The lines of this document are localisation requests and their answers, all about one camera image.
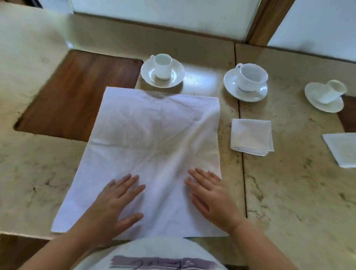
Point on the person's left hand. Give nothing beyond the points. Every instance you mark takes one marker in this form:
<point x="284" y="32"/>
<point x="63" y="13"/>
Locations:
<point x="108" y="211"/>

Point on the person's right hand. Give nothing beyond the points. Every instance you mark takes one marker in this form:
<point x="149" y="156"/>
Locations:
<point x="217" y="203"/>

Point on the person's left little finger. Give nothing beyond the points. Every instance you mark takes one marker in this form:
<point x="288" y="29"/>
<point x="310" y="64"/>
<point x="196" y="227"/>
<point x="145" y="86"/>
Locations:
<point x="109" y="187"/>

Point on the person's left middle finger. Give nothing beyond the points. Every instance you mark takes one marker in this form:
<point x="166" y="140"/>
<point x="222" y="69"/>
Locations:
<point x="130" y="183"/>

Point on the person's right little finger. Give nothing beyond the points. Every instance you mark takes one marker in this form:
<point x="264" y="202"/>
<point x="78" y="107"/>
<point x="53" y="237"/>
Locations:
<point x="215" y="178"/>

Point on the person's left thumb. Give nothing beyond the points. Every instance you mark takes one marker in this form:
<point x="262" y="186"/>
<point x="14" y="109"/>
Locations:
<point x="131" y="220"/>

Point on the person's right thumb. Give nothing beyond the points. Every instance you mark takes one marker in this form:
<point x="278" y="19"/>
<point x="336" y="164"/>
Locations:
<point x="200" y="206"/>

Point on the person's right middle finger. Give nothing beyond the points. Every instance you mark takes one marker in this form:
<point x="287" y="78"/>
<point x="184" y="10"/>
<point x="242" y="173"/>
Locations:
<point x="197" y="178"/>

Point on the large white cloth napkin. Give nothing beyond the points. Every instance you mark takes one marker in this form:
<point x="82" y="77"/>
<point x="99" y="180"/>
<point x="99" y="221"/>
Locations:
<point x="155" y="133"/>

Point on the person's right forearm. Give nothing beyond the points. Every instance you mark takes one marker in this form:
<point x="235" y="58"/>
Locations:
<point x="261" y="247"/>

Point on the person's left forearm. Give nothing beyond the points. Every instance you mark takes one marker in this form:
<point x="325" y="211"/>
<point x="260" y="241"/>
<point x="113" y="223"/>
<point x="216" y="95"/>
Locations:
<point x="61" y="250"/>

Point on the white shirt with purple print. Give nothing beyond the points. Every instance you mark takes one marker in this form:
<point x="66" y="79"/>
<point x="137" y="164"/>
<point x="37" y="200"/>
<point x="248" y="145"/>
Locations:
<point x="155" y="254"/>

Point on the folded white napkin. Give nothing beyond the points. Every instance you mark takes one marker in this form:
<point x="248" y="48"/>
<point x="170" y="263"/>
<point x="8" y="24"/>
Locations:
<point x="343" y="148"/>
<point x="251" y="136"/>

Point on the white saucer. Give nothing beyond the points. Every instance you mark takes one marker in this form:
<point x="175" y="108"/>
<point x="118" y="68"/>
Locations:
<point x="230" y="83"/>
<point x="178" y="73"/>
<point x="314" y="91"/>

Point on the wide white cup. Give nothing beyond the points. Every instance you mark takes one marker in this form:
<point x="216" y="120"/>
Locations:
<point x="254" y="80"/>

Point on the small tall white cup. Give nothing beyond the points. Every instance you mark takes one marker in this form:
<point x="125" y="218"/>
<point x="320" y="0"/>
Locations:
<point x="163" y="68"/>

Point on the brown wooden post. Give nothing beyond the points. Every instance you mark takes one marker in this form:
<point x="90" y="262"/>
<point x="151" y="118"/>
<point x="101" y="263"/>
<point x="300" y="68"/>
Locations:
<point x="268" y="22"/>

